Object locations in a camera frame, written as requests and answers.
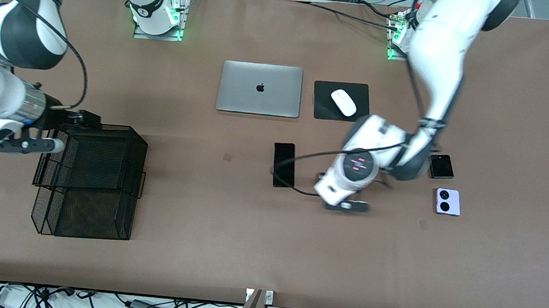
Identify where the thick black table cable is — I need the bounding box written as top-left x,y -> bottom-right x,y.
288,0 -> 401,32

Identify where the lavender flip phone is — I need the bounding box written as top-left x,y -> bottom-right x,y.
434,187 -> 462,217

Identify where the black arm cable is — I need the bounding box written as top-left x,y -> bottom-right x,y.
269,53 -> 433,204
2,0 -> 94,112

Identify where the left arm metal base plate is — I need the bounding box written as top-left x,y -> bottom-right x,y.
386,12 -> 413,62

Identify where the black mouse pad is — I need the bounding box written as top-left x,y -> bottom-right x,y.
312,80 -> 372,123

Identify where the black mesh tray with handles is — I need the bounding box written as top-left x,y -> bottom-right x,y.
32,120 -> 150,200

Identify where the silver closed laptop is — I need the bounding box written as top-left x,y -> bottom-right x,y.
215,60 -> 304,119

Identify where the black bar smartphone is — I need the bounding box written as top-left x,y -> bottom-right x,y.
271,142 -> 298,189

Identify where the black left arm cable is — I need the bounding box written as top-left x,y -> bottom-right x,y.
269,53 -> 433,204

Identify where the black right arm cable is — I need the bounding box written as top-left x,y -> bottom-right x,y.
2,0 -> 94,112

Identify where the black flip phone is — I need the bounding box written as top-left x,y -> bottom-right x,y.
428,154 -> 456,181

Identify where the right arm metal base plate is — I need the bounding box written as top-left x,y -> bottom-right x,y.
133,0 -> 190,42

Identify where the thin black table cable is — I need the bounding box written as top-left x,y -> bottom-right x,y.
357,0 -> 398,19

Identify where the white computer mouse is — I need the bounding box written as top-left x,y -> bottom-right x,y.
329,89 -> 358,118

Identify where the small metal table bracket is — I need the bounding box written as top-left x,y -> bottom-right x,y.
245,288 -> 275,305

